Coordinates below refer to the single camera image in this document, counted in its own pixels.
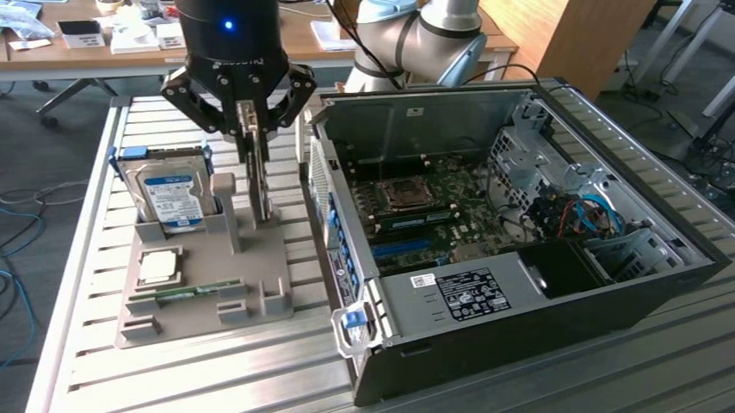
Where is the clear plastic bag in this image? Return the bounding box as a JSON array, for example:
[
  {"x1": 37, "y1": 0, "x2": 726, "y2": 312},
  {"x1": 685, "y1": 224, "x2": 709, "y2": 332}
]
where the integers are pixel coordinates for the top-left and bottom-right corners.
[{"x1": 0, "y1": 12, "x2": 58, "y2": 40}]

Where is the white box with label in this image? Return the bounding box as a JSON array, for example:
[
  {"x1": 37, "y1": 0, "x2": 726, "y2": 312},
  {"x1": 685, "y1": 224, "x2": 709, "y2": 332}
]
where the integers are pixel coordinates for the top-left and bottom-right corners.
[{"x1": 155, "y1": 22, "x2": 185, "y2": 51}]

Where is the grey power supply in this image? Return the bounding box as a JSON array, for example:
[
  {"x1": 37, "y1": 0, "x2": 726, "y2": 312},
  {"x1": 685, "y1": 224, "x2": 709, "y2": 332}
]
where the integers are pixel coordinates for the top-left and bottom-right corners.
[{"x1": 377, "y1": 252, "x2": 547, "y2": 339}]

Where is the blue floor cable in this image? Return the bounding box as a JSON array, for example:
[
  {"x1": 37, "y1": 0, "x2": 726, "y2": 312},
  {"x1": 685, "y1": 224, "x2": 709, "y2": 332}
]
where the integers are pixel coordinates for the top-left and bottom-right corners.
[{"x1": 0, "y1": 206, "x2": 46, "y2": 371}]

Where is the white round container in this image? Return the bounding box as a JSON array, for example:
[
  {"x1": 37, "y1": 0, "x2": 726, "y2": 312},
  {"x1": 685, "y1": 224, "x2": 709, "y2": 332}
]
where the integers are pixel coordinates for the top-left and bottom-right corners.
[{"x1": 113, "y1": 22, "x2": 155, "y2": 46}]

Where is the black plastic shroud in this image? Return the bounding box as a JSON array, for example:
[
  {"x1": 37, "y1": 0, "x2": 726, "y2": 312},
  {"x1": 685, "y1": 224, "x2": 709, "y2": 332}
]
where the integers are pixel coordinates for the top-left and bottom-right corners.
[{"x1": 517, "y1": 240, "x2": 616, "y2": 300}]

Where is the green graphics card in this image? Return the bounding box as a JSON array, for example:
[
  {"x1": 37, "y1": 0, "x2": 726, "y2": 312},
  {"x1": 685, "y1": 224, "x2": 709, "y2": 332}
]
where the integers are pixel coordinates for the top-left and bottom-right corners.
[{"x1": 234, "y1": 99, "x2": 277, "y2": 225}]

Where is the blue wire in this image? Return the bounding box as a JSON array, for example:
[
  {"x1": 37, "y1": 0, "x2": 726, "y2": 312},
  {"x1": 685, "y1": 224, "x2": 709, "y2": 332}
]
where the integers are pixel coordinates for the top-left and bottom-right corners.
[{"x1": 577, "y1": 194, "x2": 626, "y2": 237}]

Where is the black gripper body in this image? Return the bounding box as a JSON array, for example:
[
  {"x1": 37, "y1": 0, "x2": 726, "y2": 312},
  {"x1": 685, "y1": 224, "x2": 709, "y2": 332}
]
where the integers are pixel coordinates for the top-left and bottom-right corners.
[{"x1": 175, "y1": 0, "x2": 294, "y2": 105}]

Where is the white paper stack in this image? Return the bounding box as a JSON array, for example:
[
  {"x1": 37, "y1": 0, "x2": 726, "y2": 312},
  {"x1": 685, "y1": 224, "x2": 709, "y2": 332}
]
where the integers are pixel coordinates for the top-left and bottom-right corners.
[{"x1": 310, "y1": 19, "x2": 359, "y2": 52}]

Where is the green motherboard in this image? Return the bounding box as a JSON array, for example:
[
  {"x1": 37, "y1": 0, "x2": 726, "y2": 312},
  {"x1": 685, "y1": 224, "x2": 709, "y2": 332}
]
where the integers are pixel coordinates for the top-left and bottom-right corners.
[{"x1": 343, "y1": 157, "x2": 542, "y2": 276}]

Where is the wooden cabinet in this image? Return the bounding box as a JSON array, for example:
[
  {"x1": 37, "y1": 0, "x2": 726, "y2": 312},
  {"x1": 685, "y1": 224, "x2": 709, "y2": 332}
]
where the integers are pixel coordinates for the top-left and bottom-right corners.
[{"x1": 479, "y1": 0, "x2": 660, "y2": 101}]

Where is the silver CPU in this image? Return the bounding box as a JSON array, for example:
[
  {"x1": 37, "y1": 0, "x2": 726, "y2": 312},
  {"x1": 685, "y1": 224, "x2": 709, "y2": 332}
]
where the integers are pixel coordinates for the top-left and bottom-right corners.
[{"x1": 137, "y1": 250, "x2": 181, "y2": 286}]

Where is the blue expansion slot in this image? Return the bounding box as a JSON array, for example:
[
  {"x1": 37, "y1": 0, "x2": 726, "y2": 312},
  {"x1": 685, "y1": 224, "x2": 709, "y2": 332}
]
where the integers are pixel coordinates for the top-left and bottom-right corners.
[{"x1": 371, "y1": 239, "x2": 431, "y2": 260}]

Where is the green RAM stick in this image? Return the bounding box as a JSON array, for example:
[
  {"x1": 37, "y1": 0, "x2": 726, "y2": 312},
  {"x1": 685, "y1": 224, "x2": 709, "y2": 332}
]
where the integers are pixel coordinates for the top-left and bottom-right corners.
[
  {"x1": 378, "y1": 209, "x2": 459, "y2": 233},
  {"x1": 129, "y1": 279, "x2": 243, "y2": 302}
]

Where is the black open PC case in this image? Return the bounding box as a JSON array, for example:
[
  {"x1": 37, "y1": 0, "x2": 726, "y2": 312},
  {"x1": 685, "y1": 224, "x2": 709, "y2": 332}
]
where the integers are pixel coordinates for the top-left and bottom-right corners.
[{"x1": 294, "y1": 83, "x2": 732, "y2": 408}]

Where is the grey metal disk bay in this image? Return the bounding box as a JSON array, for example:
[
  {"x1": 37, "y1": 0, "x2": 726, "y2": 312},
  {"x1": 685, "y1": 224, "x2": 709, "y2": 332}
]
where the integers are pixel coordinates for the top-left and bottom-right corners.
[{"x1": 582, "y1": 227, "x2": 689, "y2": 283}]

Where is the wooden desk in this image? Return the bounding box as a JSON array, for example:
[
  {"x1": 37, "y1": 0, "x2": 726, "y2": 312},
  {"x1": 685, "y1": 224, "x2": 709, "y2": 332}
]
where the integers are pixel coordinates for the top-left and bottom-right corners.
[{"x1": 0, "y1": 0, "x2": 522, "y2": 83}]

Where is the hard disk with blue label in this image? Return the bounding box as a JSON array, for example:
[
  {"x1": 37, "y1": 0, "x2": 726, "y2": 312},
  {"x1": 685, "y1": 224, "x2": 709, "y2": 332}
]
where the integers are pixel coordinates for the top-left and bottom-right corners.
[{"x1": 107, "y1": 145, "x2": 223, "y2": 236}]

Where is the grey parts rack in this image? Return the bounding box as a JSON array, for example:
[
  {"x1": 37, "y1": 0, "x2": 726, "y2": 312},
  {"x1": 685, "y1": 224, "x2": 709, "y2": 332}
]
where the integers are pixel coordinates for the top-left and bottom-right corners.
[{"x1": 114, "y1": 171, "x2": 298, "y2": 350}]

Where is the white card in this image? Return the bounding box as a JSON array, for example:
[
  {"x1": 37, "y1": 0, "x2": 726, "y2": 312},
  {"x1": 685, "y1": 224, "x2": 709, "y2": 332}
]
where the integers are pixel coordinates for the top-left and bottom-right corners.
[{"x1": 7, "y1": 38, "x2": 54, "y2": 52}]

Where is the silver chipset heatsink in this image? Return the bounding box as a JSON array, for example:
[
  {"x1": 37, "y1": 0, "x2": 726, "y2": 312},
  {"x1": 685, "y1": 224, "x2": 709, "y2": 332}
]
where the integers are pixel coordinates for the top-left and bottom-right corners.
[{"x1": 453, "y1": 245, "x2": 490, "y2": 264}]

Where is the white flat box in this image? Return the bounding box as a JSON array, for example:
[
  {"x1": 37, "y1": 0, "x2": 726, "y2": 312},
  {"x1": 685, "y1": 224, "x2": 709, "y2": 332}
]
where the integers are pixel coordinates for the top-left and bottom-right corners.
[{"x1": 109, "y1": 36, "x2": 162, "y2": 56}]

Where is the perforated metal disk bay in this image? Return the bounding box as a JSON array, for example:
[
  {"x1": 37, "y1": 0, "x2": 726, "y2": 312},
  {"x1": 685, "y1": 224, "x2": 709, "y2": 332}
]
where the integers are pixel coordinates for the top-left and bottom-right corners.
[{"x1": 487, "y1": 124, "x2": 576, "y2": 207}]

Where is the white box with black top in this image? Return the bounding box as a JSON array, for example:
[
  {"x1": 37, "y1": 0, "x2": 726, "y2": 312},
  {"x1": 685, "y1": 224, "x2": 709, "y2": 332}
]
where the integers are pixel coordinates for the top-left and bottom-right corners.
[{"x1": 57, "y1": 19, "x2": 109, "y2": 50}]

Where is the dark desk leg with caster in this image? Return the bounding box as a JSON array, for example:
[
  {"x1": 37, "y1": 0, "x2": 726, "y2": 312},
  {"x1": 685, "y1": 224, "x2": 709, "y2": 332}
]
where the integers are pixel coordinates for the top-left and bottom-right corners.
[{"x1": 34, "y1": 77, "x2": 121, "y2": 128}]

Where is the metal CPU socket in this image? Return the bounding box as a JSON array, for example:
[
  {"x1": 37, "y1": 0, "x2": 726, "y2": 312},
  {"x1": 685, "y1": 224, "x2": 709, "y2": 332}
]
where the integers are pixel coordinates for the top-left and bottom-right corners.
[{"x1": 373, "y1": 176, "x2": 438, "y2": 214}]

